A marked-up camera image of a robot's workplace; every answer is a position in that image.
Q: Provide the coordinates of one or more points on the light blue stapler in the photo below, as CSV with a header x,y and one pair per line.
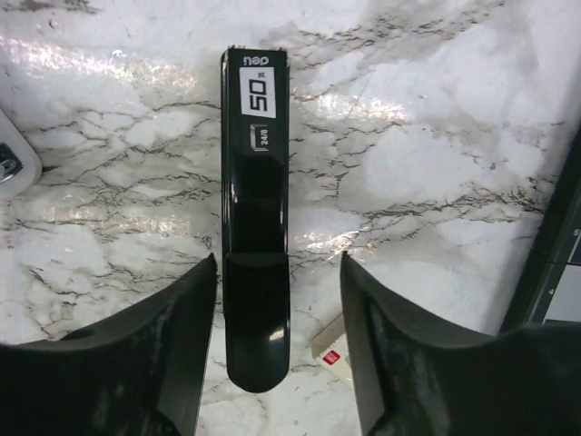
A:
x,y
21,167

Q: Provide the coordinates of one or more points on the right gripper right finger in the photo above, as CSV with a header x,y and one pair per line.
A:
x,y
415,373

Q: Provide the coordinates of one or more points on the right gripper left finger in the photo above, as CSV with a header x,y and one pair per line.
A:
x,y
137,372

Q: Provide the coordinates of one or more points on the black stapler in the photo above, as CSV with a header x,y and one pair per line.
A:
x,y
255,153

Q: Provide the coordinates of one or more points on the black and white chessboard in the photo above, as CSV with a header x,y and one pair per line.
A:
x,y
548,290

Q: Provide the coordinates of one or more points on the small cardboard staple box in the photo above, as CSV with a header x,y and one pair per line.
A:
x,y
330,349

